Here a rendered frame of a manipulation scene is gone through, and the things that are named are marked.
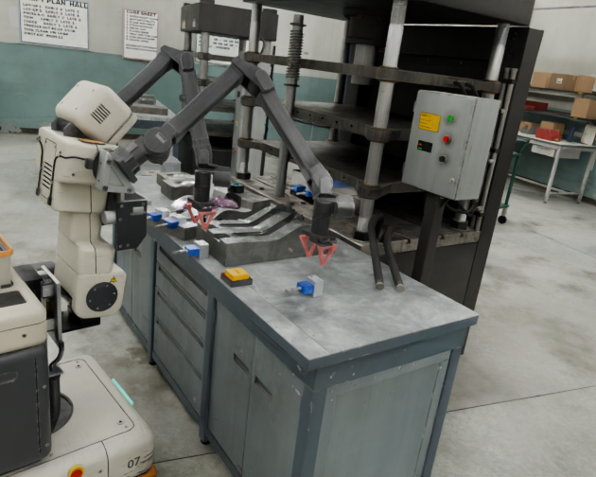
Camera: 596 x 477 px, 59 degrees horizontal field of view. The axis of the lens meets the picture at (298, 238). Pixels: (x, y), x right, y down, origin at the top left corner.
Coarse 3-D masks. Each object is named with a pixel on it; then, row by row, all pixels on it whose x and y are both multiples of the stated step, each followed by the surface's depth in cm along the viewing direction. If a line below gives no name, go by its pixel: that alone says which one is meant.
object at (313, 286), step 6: (312, 276) 175; (300, 282) 172; (306, 282) 173; (312, 282) 172; (318, 282) 171; (294, 288) 169; (300, 288) 170; (306, 288) 170; (312, 288) 171; (318, 288) 172; (312, 294) 172; (318, 294) 173
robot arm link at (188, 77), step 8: (184, 56) 191; (184, 64) 190; (192, 64) 191; (184, 72) 192; (192, 72) 192; (184, 80) 192; (192, 80) 192; (184, 88) 191; (192, 88) 191; (184, 96) 191; (192, 96) 190; (200, 120) 188; (192, 128) 187; (200, 128) 187; (192, 136) 187; (200, 136) 186; (200, 144) 185; (208, 144) 185
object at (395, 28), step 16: (400, 0) 207; (256, 16) 298; (400, 16) 209; (256, 32) 301; (400, 32) 212; (496, 32) 249; (256, 48) 304; (496, 48) 249; (256, 64) 308; (384, 64) 216; (496, 64) 251; (336, 96) 350; (384, 96) 219; (384, 112) 221; (384, 128) 224; (240, 160) 325; (368, 160) 230; (240, 176) 326; (368, 176) 230; (368, 208) 234; (448, 224) 282; (464, 224) 275; (368, 240) 239
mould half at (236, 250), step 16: (256, 224) 210; (272, 224) 207; (288, 224) 204; (304, 224) 202; (208, 240) 197; (224, 240) 187; (240, 240) 189; (256, 240) 192; (272, 240) 196; (288, 240) 200; (336, 240) 214; (224, 256) 187; (240, 256) 190; (256, 256) 194; (272, 256) 198; (288, 256) 202; (304, 256) 207
